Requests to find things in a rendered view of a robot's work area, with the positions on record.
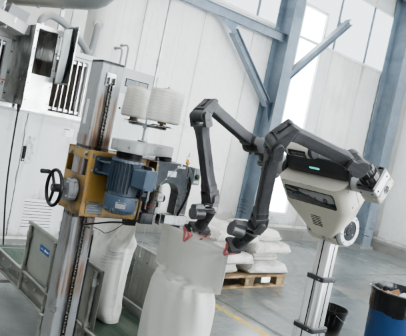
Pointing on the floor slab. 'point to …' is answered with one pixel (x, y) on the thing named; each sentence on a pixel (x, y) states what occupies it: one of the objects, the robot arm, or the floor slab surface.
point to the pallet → (246, 279)
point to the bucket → (335, 319)
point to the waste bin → (395, 311)
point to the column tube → (72, 237)
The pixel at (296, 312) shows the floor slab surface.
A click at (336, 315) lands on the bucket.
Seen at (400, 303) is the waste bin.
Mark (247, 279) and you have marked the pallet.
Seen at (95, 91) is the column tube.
